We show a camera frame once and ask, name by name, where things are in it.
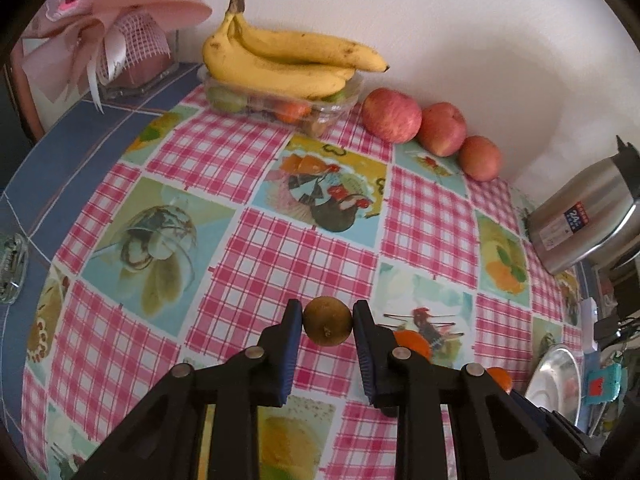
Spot orange tangerine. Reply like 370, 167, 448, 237
487, 366, 513, 393
394, 330, 432, 360

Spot brown longan fruit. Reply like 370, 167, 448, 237
303, 296, 352, 347

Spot round steel tray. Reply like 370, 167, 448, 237
524, 344, 582, 425

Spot teal box red label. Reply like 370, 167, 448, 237
585, 363, 623, 405

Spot black power adapter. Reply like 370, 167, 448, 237
593, 312, 622, 351

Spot white power strip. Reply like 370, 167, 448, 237
580, 297, 598, 354

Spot pink checkered tablecloth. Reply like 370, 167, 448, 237
22, 84, 582, 479

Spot stainless steel thermos jug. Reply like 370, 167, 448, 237
526, 139, 639, 275

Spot glass mug red logo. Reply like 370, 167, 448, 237
0, 232, 28, 304

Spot blue tablecloth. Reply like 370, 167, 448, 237
1, 63, 198, 455

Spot red apple farthest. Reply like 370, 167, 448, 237
458, 136, 502, 182

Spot red apple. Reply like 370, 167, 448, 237
416, 102, 468, 157
458, 136, 502, 182

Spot red apple middle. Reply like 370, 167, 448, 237
416, 102, 468, 157

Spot red apple nearest bananas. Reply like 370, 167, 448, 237
361, 88, 422, 144

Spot clear plastic fruit container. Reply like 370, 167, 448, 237
196, 65, 363, 139

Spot yellow banana bunch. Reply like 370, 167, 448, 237
202, 0, 388, 101

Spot pink flower bouquet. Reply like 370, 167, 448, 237
23, 0, 212, 108

